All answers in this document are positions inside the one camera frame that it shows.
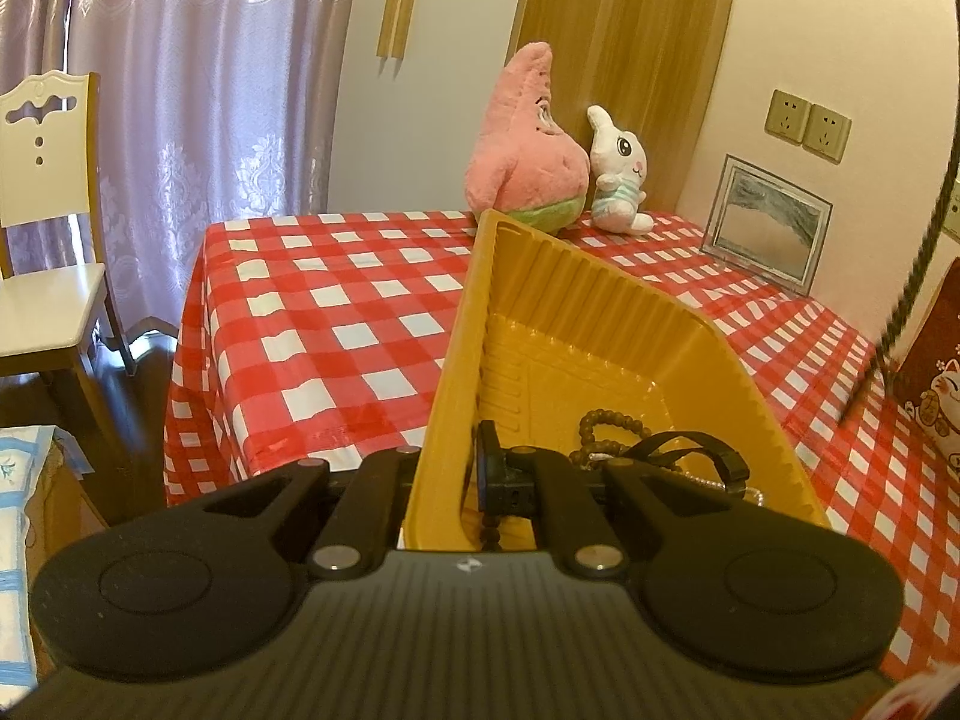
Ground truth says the white rabbit plush toy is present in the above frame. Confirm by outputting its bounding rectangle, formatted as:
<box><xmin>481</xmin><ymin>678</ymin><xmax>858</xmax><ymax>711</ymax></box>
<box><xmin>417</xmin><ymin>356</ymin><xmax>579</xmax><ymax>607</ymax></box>
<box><xmin>584</xmin><ymin>104</ymin><xmax>656</xmax><ymax>234</ymax></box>

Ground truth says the brown box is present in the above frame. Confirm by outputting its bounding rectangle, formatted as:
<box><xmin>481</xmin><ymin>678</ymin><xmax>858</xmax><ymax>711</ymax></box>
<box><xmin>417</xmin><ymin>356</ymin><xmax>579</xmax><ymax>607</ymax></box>
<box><xmin>34</xmin><ymin>431</ymin><xmax>110</xmax><ymax>548</ymax></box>

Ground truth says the pink starfish plush toy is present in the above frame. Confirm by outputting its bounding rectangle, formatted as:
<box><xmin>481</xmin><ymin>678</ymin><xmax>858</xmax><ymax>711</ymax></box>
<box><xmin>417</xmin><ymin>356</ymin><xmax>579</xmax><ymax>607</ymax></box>
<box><xmin>464</xmin><ymin>40</ymin><xmax>591</xmax><ymax>234</ymax></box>

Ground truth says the blue white checkered cloth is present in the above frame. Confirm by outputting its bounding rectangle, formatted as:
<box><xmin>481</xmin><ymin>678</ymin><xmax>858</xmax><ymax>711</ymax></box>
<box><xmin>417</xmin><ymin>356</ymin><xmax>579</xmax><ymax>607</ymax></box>
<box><xmin>0</xmin><ymin>424</ymin><xmax>85</xmax><ymax>695</ymax></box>

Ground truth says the wooden wardrobe panel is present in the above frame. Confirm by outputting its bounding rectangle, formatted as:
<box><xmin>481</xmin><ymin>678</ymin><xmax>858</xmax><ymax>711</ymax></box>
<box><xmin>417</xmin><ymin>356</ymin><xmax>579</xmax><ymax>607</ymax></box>
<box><xmin>508</xmin><ymin>0</ymin><xmax>745</xmax><ymax>212</ymax></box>

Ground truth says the beige wall socket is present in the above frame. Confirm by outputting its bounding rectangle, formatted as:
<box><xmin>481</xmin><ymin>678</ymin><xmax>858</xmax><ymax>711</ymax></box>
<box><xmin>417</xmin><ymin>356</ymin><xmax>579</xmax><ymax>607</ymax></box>
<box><xmin>802</xmin><ymin>103</ymin><xmax>854</xmax><ymax>163</ymax></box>
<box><xmin>764</xmin><ymin>88</ymin><xmax>812</xmax><ymax>145</ymax></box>

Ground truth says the black strap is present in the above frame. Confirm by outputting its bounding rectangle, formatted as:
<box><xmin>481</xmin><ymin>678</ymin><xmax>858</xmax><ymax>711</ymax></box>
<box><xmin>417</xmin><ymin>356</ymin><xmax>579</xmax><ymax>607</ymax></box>
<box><xmin>626</xmin><ymin>430</ymin><xmax>752</xmax><ymax>502</ymax></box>

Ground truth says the lilac patterned curtain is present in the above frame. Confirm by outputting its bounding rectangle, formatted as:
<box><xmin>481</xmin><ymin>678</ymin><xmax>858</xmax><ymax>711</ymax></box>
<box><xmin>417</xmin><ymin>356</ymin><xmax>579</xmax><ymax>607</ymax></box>
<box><xmin>0</xmin><ymin>0</ymin><xmax>366</xmax><ymax>350</ymax></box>

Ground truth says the brown bead necklace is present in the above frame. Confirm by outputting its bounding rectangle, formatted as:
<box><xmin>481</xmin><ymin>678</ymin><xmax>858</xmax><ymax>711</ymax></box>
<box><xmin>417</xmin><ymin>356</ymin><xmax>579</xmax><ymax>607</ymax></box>
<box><xmin>480</xmin><ymin>407</ymin><xmax>656</xmax><ymax>553</ymax></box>

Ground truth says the red checkered tablecloth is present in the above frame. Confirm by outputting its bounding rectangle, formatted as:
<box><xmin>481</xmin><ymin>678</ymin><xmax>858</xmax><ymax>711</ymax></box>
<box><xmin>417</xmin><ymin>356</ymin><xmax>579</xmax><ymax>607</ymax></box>
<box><xmin>163</xmin><ymin>206</ymin><xmax>960</xmax><ymax>695</ymax></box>

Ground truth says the brown lucky cat cushion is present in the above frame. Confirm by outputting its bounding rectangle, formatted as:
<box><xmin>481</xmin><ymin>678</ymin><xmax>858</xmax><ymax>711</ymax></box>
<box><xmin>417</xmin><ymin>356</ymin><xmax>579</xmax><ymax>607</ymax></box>
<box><xmin>888</xmin><ymin>257</ymin><xmax>960</xmax><ymax>475</ymax></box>

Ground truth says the yellow plastic tray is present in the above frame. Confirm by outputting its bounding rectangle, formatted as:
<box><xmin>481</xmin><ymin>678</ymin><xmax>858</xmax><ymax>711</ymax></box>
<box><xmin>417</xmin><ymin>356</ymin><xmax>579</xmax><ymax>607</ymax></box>
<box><xmin>401</xmin><ymin>208</ymin><xmax>833</xmax><ymax>551</ymax></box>

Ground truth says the white wooden chair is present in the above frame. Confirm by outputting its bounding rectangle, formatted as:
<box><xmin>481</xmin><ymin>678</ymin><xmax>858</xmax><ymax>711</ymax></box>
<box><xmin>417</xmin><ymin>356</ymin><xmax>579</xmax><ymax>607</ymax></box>
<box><xmin>0</xmin><ymin>71</ymin><xmax>137</xmax><ymax>410</ymax></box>

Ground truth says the white wardrobe door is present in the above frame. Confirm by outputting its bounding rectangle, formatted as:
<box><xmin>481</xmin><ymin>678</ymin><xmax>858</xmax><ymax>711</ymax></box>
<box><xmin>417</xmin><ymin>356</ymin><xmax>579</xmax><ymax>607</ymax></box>
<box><xmin>328</xmin><ymin>0</ymin><xmax>542</xmax><ymax>212</ymax></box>

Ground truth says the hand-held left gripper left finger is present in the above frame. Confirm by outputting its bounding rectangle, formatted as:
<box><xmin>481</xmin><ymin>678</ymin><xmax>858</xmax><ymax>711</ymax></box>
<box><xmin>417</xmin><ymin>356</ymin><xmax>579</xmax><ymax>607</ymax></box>
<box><xmin>201</xmin><ymin>447</ymin><xmax>422</xmax><ymax>580</ymax></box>

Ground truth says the wooden door handle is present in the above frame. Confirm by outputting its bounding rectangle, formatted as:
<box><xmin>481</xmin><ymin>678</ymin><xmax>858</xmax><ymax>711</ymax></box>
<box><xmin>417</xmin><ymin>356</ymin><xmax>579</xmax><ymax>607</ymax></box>
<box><xmin>376</xmin><ymin>0</ymin><xmax>407</xmax><ymax>76</ymax></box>
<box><xmin>393</xmin><ymin>0</ymin><xmax>425</xmax><ymax>76</ymax></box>

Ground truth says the black braided cord necklace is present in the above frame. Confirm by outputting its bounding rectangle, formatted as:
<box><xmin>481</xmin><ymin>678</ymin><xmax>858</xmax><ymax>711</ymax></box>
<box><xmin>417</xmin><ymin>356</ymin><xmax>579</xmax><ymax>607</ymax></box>
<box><xmin>872</xmin><ymin>154</ymin><xmax>960</xmax><ymax>391</ymax></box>

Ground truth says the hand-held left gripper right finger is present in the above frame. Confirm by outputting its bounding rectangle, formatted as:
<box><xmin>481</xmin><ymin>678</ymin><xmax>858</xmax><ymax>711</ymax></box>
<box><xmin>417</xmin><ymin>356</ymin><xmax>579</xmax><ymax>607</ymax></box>
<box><xmin>475</xmin><ymin>420</ymin><xmax>722</xmax><ymax>580</ymax></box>

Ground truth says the silver picture frame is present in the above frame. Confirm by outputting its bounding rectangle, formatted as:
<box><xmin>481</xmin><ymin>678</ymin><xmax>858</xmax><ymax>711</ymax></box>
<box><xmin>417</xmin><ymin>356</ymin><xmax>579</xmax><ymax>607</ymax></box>
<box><xmin>699</xmin><ymin>153</ymin><xmax>835</xmax><ymax>299</ymax></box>

